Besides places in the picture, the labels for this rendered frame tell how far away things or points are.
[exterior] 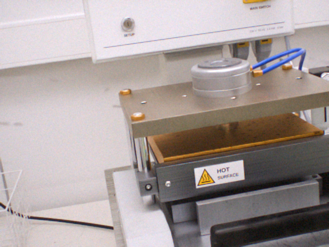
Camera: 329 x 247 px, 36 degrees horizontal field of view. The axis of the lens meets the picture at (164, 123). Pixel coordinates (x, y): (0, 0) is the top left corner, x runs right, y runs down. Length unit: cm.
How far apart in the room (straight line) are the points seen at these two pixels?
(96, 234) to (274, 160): 60
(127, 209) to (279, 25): 40
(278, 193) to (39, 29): 72
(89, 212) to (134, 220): 65
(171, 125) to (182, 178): 6
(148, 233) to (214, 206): 9
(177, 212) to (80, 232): 55
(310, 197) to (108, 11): 39
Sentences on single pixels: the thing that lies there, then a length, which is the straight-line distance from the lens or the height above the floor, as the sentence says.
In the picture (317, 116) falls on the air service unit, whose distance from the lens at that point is 90.
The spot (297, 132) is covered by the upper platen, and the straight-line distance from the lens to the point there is 67.
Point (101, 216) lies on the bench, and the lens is 122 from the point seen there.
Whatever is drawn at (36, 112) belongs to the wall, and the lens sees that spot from 126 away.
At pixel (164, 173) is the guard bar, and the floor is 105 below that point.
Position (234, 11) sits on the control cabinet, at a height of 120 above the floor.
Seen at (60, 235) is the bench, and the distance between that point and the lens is 117.
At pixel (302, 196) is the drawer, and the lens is 64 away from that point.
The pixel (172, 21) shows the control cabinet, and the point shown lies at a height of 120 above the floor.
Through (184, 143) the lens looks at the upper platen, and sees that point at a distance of 66.
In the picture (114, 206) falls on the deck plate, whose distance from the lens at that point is 82.
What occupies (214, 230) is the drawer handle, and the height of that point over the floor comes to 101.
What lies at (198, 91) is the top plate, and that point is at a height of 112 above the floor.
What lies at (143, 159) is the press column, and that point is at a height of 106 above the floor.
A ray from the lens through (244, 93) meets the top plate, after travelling 67.
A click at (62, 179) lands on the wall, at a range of 131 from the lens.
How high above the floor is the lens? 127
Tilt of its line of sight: 16 degrees down
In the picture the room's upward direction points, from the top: 7 degrees counter-clockwise
